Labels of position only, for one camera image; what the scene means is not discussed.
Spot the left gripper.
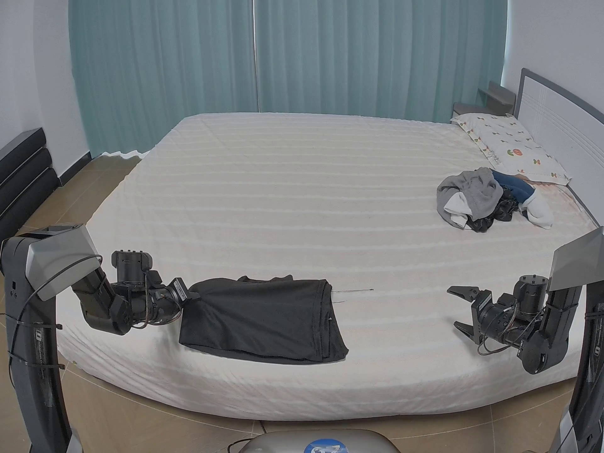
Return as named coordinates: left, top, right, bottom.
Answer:
left=153, top=277, right=190, bottom=322

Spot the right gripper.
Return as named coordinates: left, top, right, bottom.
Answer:
left=447, top=285, right=512, bottom=344

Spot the black T-shirt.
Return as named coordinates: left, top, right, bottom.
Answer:
left=178, top=275, right=350, bottom=365

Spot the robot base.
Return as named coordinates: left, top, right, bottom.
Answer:
left=236, top=429, right=397, bottom=453

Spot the pile of clothes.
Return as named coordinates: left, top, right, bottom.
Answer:
left=436, top=168, right=554, bottom=233

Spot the bed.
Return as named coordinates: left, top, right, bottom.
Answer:
left=54, top=68, right=604, bottom=421

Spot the white printed pillow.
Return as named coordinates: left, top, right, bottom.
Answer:
left=450, top=113, right=572, bottom=187

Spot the black chest of drawers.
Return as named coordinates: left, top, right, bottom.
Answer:
left=0, top=128, right=61, bottom=239

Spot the grey bedside table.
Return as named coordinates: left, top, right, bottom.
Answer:
left=453, top=81, right=516, bottom=118

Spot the blue-green curtain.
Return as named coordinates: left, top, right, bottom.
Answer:
left=68, top=0, right=260, bottom=157
left=254, top=0, right=508, bottom=124

